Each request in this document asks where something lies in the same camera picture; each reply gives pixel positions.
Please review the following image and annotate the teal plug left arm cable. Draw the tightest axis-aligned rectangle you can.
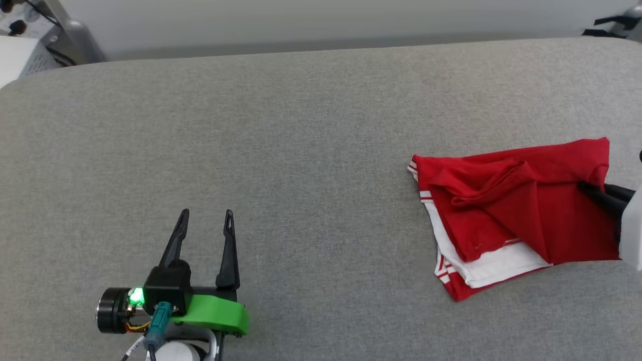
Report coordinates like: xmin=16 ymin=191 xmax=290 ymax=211
xmin=143 ymin=301 xmax=173 ymax=361

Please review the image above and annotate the grey fabric sofa seat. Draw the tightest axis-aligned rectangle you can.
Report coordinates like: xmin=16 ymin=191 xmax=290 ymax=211
xmin=0 ymin=38 xmax=642 ymax=361

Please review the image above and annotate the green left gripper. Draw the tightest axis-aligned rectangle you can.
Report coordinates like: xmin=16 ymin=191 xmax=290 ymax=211
xmin=96 ymin=209 xmax=250 ymax=336

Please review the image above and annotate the black tape strip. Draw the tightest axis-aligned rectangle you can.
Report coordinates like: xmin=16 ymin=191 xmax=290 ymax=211
xmin=594 ymin=15 xmax=641 ymax=27

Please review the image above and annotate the white equipment box black handle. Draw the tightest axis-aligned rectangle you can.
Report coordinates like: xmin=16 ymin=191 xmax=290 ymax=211
xmin=0 ymin=36 xmax=62 ymax=91

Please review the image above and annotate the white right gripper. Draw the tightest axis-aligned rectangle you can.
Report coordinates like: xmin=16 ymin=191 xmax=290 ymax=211
xmin=577 ymin=182 xmax=642 ymax=272

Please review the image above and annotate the grey partition foot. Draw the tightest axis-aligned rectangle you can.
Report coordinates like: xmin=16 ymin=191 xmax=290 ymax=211
xmin=613 ymin=6 xmax=642 ymax=40

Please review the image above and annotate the red Bulls 23 jersey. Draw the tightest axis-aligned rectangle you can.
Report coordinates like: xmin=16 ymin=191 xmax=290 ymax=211
xmin=407 ymin=137 xmax=623 ymax=303

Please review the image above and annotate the grey metal partition post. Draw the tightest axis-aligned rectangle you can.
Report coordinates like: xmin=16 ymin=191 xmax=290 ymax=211
xmin=43 ymin=0 xmax=107 ymax=65

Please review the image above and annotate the white power strip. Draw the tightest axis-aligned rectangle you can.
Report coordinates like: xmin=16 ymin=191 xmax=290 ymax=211
xmin=0 ymin=4 xmax=57 ymax=41

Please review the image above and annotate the white partition panel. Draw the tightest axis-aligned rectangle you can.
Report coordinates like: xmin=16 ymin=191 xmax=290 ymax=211
xmin=59 ymin=0 xmax=642 ymax=62

